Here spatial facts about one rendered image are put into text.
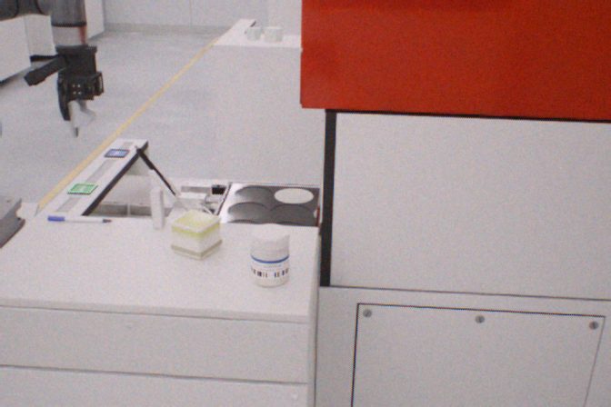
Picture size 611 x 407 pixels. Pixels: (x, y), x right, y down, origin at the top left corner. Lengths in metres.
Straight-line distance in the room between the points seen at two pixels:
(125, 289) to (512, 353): 0.89
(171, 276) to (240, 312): 0.18
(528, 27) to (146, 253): 0.85
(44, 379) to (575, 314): 1.12
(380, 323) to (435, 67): 0.59
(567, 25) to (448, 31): 0.22
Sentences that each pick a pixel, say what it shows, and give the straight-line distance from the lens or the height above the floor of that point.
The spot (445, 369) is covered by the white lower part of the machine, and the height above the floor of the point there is 0.61.
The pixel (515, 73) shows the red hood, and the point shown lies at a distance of 1.39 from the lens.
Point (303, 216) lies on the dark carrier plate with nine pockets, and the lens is 1.67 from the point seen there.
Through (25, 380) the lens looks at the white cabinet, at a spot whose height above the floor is 0.79.
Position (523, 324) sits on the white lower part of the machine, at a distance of 1.62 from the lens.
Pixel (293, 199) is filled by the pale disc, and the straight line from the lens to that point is 1.76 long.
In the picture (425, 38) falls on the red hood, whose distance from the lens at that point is 1.35.
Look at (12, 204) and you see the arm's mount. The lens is 1.87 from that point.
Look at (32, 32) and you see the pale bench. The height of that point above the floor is 0.32.
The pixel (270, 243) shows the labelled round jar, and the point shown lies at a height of 1.06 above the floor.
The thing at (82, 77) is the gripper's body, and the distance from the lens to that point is 1.59.
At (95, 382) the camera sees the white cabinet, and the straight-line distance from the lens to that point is 1.33.
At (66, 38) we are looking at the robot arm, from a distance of 1.58.
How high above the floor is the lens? 1.59
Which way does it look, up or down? 23 degrees down
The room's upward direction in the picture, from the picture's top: 1 degrees clockwise
